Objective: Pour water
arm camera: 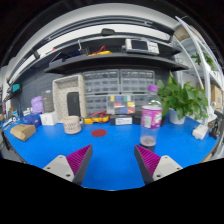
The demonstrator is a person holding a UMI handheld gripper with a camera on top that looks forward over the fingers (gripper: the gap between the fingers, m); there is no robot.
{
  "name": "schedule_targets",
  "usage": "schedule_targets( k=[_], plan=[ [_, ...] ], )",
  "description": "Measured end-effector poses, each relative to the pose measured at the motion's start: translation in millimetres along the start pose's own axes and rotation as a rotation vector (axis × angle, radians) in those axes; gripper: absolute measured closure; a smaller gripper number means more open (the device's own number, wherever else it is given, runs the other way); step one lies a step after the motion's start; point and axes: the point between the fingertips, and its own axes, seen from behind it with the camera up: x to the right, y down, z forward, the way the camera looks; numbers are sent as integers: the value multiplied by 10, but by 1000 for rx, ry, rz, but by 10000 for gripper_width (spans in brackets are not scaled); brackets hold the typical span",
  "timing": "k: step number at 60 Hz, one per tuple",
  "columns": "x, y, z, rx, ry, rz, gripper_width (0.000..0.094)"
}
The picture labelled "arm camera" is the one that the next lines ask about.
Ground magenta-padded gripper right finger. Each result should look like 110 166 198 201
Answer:
133 144 184 185

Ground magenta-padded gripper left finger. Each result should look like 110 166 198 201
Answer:
43 144 94 186

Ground purple-capped clear drink bottle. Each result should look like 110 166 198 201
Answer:
139 84 163 153

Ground beige patterned mug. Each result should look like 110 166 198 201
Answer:
62 115 85 135

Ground white cardboard box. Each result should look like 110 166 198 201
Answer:
39 111 59 127

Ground white power adapter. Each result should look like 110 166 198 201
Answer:
192 124 210 141

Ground small brown cardboard box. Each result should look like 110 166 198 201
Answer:
9 123 37 142

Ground flat round red coaster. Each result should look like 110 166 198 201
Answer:
90 128 108 138

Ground blue cardboard box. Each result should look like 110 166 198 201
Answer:
22 113 43 128

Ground yellow multimeter with red leads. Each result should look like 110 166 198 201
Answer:
83 110 111 125

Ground black box with white label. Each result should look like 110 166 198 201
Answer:
109 114 134 127

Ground black rectangular speaker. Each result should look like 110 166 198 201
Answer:
66 91 81 118

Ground purple plastic bag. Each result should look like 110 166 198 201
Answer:
30 95 45 115

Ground beige dotted storage tray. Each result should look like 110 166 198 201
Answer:
52 74 88 123

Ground dark grey flat box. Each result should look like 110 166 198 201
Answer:
40 89 55 114

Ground green plant in white pot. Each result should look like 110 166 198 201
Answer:
156 70 210 126

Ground clear organizer box coloured parts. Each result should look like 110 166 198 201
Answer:
106 94 137 116

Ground teal plastic holder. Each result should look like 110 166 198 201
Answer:
11 83 22 94

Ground white shelf unit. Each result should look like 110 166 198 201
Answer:
173 15 224 128

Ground black workbench shelf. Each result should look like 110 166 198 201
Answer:
44 34 189 75

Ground white oscilloscope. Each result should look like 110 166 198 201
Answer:
124 38 160 56

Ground black rounded device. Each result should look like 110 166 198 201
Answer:
100 28 116 37

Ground black device with cables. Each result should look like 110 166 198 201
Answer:
208 109 224 140

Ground yellow meter with red cables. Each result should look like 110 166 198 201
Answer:
87 45 113 58

